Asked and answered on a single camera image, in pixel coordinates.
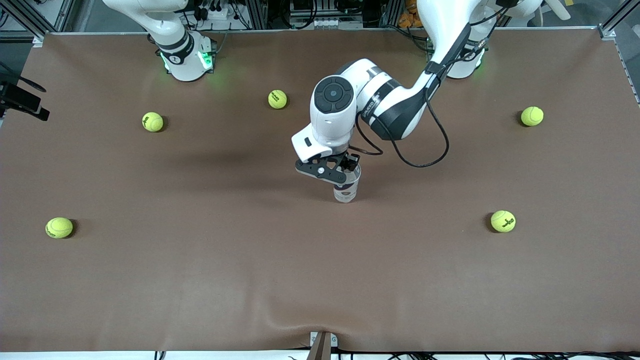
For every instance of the aluminium frame strut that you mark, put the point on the aluminium frame strut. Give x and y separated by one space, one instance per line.
25 17

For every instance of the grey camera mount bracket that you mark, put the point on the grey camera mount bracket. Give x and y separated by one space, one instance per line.
322 347

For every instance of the white power strip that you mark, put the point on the white power strip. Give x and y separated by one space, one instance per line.
222 14

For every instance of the yellow tennis ball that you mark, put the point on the yellow tennis ball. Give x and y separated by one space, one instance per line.
152 121
59 227
503 221
532 116
277 99

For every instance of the orange packets pile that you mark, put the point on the orange packets pile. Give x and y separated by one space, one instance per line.
407 20

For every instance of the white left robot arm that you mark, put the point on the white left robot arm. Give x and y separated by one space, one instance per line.
332 117

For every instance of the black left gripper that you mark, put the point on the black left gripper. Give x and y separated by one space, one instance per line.
348 162

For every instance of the aluminium frame post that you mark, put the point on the aluminium frame post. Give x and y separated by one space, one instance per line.
258 15
390 12

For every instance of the white terminal strip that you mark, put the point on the white terminal strip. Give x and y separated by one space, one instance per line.
327 23

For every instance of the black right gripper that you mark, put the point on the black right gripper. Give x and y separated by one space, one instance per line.
21 97

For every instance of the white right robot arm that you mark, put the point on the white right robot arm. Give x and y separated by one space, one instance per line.
182 60

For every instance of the white blue tennis ball can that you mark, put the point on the white blue tennis ball can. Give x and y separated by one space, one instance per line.
346 192

